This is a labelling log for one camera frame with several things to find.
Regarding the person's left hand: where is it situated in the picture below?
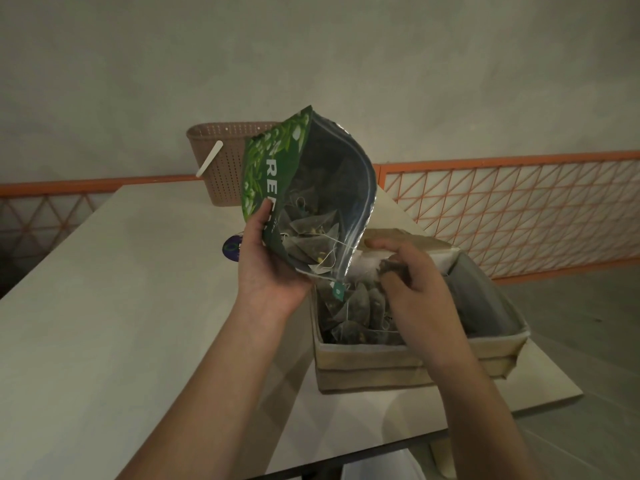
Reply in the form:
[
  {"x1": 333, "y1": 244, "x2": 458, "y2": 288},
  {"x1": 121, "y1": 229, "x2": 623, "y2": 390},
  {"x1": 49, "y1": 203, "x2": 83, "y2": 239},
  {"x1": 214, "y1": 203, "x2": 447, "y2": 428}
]
[{"x1": 235, "y1": 199, "x2": 316, "y2": 321}]

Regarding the person's right hand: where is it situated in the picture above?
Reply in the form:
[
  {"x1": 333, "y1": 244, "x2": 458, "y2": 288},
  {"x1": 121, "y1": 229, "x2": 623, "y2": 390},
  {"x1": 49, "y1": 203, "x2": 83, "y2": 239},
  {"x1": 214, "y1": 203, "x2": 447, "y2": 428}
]
[{"x1": 365, "y1": 238, "x2": 476, "y2": 378}]

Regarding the green tea bag with tag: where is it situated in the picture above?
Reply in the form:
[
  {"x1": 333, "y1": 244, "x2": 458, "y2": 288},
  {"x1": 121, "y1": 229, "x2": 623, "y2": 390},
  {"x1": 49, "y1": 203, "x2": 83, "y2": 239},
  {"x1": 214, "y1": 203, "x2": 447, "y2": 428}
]
[{"x1": 329, "y1": 259, "x2": 413, "y2": 301}]

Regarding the brown perforated plastic basket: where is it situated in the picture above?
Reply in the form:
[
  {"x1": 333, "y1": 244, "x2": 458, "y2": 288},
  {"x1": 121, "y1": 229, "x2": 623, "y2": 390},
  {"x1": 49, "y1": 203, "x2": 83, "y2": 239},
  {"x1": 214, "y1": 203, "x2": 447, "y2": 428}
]
[{"x1": 185, "y1": 121, "x2": 281, "y2": 207}]

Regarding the green tea pouch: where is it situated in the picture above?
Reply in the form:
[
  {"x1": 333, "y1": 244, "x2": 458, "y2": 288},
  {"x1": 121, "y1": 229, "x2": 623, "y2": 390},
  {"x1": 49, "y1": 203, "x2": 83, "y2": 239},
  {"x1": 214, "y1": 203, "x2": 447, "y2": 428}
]
[{"x1": 241, "y1": 105, "x2": 377, "y2": 283}]

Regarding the orange metal mesh fence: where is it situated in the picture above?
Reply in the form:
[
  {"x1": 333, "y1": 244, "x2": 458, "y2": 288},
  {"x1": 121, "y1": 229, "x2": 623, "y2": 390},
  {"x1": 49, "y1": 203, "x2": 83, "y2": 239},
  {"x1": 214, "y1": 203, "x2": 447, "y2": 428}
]
[{"x1": 0, "y1": 151, "x2": 640, "y2": 285}]

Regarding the pile of green tea bags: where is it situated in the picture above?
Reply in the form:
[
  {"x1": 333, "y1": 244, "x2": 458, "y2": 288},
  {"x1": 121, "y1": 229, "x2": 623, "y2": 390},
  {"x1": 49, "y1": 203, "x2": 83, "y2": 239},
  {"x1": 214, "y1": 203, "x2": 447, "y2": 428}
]
[
  {"x1": 319, "y1": 282, "x2": 406, "y2": 345},
  {"x1": 277, "y1": 159, "x2": 351, "y2": 275}
]

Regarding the beige fabric storage box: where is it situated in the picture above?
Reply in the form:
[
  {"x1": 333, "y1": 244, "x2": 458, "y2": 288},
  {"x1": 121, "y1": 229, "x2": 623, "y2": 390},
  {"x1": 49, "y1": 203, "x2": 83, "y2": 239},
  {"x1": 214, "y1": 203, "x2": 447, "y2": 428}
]
[{"x1": 309, "y1": 228, "x2": 531, "y2": 394}]

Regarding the person's right forearm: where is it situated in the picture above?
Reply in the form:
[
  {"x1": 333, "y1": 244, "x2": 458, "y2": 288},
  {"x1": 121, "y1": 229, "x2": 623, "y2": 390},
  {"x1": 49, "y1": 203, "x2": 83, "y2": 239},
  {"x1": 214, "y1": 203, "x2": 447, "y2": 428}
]
[{"x1": 429, "y1": 349, "x2": 539, "y2": 480}]

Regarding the person's left forearm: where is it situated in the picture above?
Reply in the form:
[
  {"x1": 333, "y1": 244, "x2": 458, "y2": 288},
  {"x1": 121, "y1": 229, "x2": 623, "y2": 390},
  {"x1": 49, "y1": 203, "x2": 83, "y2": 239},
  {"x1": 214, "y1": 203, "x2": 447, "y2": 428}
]
[{"x1": 117, "y1": 294, "x2": 291, "y2": 480}]

